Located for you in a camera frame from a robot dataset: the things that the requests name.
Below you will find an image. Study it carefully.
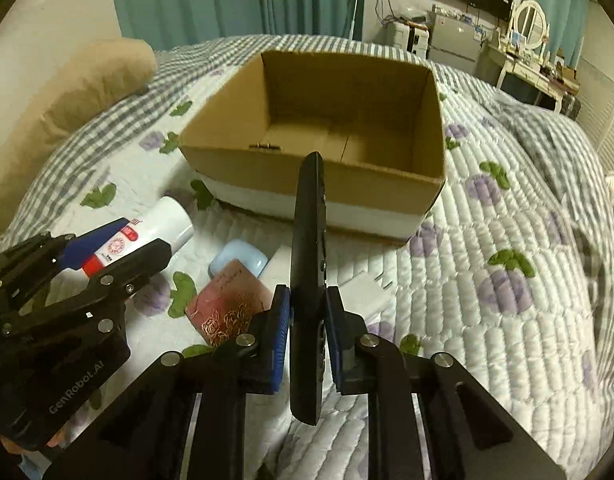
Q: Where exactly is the cardboard box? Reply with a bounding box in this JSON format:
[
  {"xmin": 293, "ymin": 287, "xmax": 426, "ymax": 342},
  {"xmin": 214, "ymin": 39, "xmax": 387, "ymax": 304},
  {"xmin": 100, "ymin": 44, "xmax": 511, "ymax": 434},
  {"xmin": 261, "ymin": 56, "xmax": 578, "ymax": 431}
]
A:
[{"xmin": 179, "ymin": 50, "xmax": 446, "ymax": 249}]

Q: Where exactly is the beige pillow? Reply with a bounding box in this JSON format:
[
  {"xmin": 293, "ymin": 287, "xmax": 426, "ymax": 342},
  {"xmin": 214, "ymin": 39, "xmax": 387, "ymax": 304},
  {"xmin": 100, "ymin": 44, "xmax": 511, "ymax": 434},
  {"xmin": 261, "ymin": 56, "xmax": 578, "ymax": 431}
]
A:
[{"xmin": 0, "ymin": 37, "xmax": 158, "ymax": 253}]

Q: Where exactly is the white spray bottle red label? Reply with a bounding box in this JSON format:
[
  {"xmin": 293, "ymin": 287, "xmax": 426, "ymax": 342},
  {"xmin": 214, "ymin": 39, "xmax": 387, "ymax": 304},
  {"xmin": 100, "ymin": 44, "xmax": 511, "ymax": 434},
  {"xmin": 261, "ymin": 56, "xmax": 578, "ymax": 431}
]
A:
[{"xmin": 57, "ymin": 196, "xmax": 195, "ymax": 281}]

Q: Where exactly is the person's left hand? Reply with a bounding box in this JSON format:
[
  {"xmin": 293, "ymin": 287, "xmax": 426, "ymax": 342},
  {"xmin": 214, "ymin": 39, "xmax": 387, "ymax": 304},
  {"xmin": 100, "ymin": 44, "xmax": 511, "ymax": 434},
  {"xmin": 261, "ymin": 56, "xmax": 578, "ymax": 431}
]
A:
[{"xmin": 0, "ymin": 432, "xmax": 62, "ymax": 466}]

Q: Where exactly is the small white box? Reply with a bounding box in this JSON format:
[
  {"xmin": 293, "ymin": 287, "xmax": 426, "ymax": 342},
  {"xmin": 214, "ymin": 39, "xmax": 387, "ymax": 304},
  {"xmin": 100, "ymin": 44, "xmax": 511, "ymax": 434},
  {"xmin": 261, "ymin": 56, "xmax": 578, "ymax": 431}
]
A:
[{"xmin": 259, "ymin": 245, "xmax": 295, "ymax": 294}]

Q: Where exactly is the pink rose-patterned box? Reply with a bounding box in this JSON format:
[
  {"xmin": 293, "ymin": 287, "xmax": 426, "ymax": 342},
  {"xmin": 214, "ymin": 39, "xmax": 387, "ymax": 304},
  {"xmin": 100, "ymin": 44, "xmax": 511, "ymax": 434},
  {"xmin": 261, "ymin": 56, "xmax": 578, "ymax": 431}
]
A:
[{"xmin": 184, "ymin": 258, "xmax": 273, "ymax": 349}]

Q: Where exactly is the white floral quilted blanket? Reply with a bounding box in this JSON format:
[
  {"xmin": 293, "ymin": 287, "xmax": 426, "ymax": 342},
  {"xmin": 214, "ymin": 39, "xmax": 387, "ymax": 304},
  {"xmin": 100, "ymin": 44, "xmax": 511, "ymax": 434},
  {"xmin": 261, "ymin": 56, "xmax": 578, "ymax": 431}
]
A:
[{"xmin": 0, "ymin": 34, "xmax": 614, "ymax": 480}]

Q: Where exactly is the silver mini fridge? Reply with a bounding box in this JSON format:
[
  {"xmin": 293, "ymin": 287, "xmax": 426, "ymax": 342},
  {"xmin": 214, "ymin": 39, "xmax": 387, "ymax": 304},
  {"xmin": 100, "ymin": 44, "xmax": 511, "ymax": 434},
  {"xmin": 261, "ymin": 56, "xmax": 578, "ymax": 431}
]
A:
[{"xmin": 429, "ymin": 11, "xmax": 489, "ymax": 73}]

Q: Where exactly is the white vanity table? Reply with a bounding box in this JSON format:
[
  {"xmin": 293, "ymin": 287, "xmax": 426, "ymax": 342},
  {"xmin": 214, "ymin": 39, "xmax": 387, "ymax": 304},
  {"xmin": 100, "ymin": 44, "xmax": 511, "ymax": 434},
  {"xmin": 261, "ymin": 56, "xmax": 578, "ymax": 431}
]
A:
[{"xmin": 487, "ymin": 40, "xmax": 582, "ymax": 113}]

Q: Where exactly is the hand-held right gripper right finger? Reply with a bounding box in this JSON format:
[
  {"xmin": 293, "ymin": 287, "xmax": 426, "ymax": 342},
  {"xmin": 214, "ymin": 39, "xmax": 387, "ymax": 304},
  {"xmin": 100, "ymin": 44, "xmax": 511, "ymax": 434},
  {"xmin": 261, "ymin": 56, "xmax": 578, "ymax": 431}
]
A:
[{"xmin": 324, "ymin": 285, "xmax": 568, "ymax": 480}]

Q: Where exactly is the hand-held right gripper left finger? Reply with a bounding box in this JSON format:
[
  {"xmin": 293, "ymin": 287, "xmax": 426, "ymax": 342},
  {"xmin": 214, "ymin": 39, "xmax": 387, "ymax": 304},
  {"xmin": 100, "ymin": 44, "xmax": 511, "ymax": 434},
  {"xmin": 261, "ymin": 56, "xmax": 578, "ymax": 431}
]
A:
[{"xmin": 52, "ymin": 284, "xmax": 292, "ymax": 480}]

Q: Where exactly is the white oval mirror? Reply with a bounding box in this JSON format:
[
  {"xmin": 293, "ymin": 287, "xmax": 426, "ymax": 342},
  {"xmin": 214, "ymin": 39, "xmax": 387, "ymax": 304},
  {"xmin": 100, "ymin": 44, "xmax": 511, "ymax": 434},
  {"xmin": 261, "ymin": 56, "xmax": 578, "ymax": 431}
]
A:
[{"xmin": 513, "ymin": 0, "xmax": 550, "ymax": 50}]

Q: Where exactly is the black remote control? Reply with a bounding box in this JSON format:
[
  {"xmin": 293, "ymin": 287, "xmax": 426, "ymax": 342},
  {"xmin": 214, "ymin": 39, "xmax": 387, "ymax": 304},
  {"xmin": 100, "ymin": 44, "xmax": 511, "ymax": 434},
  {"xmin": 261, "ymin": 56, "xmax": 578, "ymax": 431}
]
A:
[{"xmin": 289, "ymin": 151, "xmax": 330, "ymax": 426}]

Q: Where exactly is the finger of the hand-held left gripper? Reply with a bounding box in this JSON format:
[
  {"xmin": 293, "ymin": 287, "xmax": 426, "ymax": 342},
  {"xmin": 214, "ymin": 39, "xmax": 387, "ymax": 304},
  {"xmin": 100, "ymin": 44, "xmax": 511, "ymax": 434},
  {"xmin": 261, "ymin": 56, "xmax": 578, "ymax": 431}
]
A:
[
  {"xmin": 0, "ymin": 239, "xmax": 172, "ymax": 337},
  {"xmin": 0, "ymin": 233, "xmax": 76, "ymax": 312}
]

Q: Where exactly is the white charger plug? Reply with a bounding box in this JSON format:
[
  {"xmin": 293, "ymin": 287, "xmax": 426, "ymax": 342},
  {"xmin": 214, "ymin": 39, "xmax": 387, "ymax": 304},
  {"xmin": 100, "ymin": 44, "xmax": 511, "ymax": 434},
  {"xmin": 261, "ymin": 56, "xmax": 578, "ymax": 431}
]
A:
[{"xmin": 337, "ymin": 271, "xmax": 396, "ymax": 321}]

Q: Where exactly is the light blue case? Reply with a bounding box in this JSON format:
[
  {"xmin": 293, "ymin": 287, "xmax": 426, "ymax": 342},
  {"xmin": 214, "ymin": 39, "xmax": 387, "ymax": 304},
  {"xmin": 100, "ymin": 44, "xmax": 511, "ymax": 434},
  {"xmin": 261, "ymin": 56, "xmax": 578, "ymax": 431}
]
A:
[{"xmin": 208, "ymin": 240, "xmax": 268, "ymax": 279}]

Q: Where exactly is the white appliance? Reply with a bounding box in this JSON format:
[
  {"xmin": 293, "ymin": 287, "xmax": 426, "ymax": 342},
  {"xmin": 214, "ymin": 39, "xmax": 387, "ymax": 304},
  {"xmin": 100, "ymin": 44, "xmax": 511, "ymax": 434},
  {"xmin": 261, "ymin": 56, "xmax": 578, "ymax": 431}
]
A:
[{"xmin": 393, "ymin": 22, "xmax": 432, "ymax": 56}]

